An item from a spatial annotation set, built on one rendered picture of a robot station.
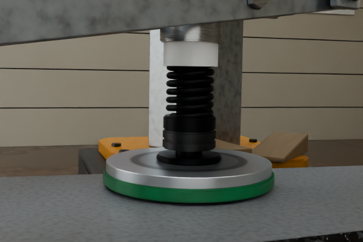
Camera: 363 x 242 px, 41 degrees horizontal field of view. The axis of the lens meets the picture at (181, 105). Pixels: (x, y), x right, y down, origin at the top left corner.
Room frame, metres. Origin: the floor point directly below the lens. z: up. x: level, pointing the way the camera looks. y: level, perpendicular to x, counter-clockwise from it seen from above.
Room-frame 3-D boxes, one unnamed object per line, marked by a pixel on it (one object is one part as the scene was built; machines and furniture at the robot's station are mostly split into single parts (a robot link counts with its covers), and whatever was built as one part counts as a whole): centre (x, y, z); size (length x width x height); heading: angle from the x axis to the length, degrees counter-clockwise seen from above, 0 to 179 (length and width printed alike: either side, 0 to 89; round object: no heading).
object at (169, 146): (0.62, -0.01, 0.90); 0.07 x 0.07 x 0.01
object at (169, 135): (0.62, -0.01, 0.92); 0.07 x 0.07 x 0.01
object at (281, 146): (1.26, -0.26, 0.80); 0.20 x 0.10 x 0.05; 149
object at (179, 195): (0.62, -0.01, 0.87); 0.22 x 0.22 x 0.04
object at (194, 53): (0.62, -0.01, 1.02); 0.07 x 0.07 x 0.04
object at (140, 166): (0.62, -0.01, 0.88); 0.21 x 0.21 x 0.01
